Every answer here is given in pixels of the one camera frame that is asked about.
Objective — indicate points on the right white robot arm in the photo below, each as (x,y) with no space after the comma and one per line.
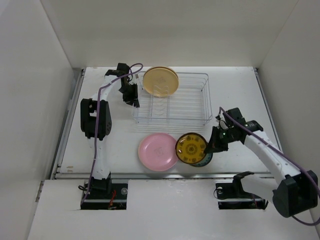
(294,189)

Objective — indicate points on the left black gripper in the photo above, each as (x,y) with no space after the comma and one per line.
(132,100)

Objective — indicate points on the pink plastic plate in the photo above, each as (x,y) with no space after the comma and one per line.
(157,152)

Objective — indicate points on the white wire dish rack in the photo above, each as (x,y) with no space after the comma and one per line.
(190,104)

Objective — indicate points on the teal patterned ceramic plate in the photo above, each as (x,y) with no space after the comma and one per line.
(205,161)

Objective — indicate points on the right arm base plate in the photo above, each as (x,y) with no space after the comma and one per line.
(229,199)

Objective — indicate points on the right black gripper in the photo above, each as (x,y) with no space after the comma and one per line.
(214,145)

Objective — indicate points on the white front board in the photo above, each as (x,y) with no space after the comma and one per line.
(157,210)

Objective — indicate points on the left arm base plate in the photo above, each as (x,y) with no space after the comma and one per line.
(116,199)

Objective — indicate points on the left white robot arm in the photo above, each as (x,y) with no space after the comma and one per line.
(95,114)

